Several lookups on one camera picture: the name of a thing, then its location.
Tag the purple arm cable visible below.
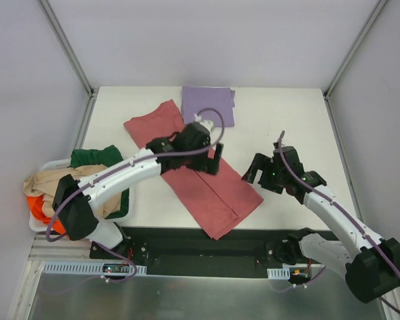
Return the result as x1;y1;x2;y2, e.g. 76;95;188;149
45;108;227;243
275;131;400;317

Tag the right aluminium frame post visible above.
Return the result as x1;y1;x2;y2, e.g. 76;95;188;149
323;0;390;101

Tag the left white cable duct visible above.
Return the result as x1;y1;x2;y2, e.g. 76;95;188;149
43;261;147;277

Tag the orange t shirt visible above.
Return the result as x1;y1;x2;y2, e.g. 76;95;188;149
26;196;54;232

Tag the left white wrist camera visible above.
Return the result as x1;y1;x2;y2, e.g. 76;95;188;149
194;114;215;135

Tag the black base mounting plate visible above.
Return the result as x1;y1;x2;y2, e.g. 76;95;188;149
86;227;321;277

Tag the pink t shirt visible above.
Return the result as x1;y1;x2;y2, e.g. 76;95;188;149
124;100;263;240

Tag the beige t shirt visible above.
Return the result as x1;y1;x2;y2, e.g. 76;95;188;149
23;165;120;217

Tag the white cable duct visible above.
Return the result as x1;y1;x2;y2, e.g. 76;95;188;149
43;261;147;277
267;267;291;281

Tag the folded purple t shirt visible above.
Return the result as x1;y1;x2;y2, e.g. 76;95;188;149
181;86;235;128

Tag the aluminium frame post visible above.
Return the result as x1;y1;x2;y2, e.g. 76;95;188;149
323;0;390;101
38;0;99;97

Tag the right white cable duct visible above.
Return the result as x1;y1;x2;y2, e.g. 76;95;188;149
267;267;291;281

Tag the white laundry basket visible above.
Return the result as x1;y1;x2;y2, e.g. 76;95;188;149
29;159;135;233

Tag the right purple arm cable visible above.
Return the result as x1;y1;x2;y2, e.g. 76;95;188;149
275;131;400;317

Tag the left aluminium frame post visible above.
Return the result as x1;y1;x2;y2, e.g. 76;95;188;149
38;0;99;97

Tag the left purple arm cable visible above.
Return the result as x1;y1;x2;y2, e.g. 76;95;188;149
45;108;227;243

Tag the green t shirt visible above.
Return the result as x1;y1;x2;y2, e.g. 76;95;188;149
69;145;130;219

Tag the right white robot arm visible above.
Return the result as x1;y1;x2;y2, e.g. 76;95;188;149
242;147;400;303

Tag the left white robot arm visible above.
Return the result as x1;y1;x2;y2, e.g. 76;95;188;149
53;120;223;259

